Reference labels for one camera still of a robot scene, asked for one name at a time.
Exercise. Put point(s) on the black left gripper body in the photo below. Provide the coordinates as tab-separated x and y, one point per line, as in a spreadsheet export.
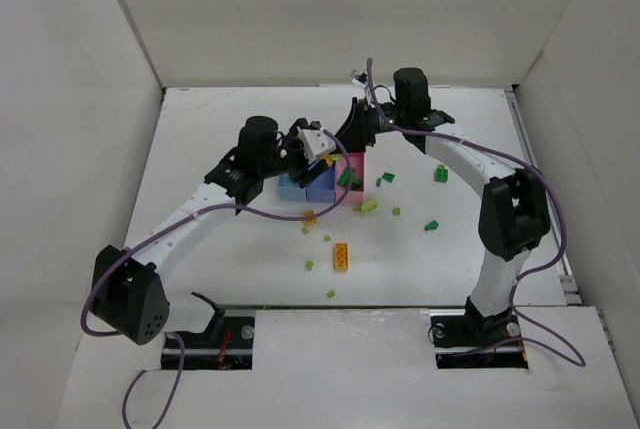
310	172

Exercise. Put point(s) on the pink container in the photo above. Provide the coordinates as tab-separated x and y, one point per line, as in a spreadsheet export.
355	195

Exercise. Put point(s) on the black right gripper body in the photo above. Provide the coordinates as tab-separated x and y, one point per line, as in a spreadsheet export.
362	119

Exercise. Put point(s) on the yellow curved studded brick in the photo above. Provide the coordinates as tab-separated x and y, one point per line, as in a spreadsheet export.
330	159

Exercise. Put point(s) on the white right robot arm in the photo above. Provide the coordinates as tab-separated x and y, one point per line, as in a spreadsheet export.
513	217

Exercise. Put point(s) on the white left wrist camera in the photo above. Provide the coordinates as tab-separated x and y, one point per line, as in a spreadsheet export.
315	142

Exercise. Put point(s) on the dark green 2x2 brick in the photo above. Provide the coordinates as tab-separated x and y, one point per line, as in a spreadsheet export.
441	175

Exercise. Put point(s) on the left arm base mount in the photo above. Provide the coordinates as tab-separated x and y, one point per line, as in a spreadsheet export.
213	337

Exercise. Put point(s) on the dark green plate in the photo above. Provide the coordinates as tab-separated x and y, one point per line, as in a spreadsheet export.
346	176

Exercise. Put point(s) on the purple blue container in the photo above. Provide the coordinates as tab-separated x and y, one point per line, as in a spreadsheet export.
322	189

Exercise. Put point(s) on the dark green heart brick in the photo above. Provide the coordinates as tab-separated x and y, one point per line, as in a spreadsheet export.
356	184

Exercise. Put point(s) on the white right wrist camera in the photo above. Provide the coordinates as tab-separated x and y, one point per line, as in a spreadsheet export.
359	79

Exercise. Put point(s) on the pale green curved brick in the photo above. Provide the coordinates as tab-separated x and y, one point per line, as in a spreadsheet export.
368	206

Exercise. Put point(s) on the yellow square brick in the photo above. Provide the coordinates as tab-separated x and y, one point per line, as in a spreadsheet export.
309	218

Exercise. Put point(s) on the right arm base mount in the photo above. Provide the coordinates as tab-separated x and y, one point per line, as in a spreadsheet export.
467	340

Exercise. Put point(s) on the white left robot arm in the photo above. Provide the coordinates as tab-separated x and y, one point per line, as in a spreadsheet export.
128	288

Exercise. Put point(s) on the dark green curved brick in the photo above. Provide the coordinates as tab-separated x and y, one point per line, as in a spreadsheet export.
389	177

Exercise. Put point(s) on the dark green slope brick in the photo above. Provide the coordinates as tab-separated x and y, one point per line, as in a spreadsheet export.
432	225

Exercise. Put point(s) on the yellow long 2x3 brick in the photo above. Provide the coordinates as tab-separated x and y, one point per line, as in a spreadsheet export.
341	257

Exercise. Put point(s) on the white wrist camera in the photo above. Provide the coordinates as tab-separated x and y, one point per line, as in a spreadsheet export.
315	142
359	79

